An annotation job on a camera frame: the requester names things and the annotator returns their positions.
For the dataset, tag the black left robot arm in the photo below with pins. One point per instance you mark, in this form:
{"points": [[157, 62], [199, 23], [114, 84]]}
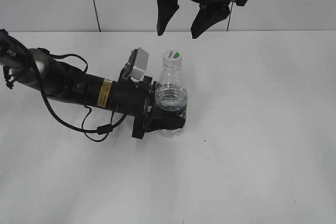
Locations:
{"points": [[55, 79]]}

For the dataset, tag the clear cestbon water bottle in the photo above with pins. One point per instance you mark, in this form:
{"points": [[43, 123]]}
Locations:
{"points": [[170, 90]]}

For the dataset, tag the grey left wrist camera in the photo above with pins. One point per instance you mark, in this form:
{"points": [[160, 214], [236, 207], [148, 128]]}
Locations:
{"points": [[136, 66]]}

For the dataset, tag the white green bottle cap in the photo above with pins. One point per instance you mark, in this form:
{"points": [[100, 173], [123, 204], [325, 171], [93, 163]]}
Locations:
{"points": [[172, 59]]}

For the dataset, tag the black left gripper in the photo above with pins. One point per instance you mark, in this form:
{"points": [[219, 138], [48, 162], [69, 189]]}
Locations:
{"points": [[134, 98]]}

